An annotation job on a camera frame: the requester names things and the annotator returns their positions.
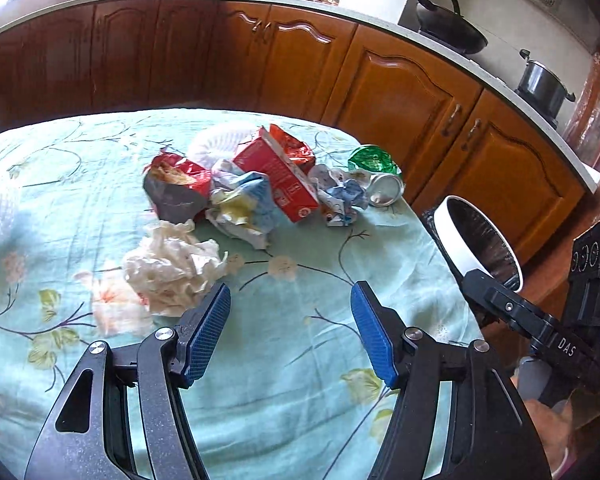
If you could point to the person's right hand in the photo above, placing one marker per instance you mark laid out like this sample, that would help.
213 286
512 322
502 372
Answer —
550 427

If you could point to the red carton box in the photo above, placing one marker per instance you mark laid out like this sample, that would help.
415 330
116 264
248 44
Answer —
275 175

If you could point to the dark cooking pot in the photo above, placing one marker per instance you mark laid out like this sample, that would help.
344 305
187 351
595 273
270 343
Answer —
542 87

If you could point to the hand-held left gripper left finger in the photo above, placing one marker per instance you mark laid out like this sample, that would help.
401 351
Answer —
207 332

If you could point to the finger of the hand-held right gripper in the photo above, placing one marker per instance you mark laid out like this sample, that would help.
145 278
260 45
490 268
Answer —
500 302

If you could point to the white tissue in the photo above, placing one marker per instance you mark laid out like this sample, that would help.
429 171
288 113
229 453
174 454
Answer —
170 265

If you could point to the green foil bag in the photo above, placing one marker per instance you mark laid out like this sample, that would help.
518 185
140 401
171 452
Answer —
372 160

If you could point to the white stone countertop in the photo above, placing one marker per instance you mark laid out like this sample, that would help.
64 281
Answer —
300 2

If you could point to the blue white wrapper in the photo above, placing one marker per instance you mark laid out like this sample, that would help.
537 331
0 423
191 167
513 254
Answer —
340 195

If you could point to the white bin with black bag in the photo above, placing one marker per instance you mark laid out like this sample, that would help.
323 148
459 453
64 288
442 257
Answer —
452 240

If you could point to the blue yellow wrapper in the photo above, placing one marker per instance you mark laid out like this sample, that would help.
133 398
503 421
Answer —
240 205

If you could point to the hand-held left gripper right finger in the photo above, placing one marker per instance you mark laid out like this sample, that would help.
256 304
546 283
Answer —
375 335

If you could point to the green floral tablecloth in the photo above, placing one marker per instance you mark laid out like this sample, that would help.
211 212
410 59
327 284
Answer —
105 210

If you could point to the red chip bag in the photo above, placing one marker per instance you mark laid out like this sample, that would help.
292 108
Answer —
175 195

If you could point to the black wok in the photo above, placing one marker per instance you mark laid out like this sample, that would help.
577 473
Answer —
450 32

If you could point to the wooden base cabinet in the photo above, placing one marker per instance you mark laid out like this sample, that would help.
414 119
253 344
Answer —
380 90

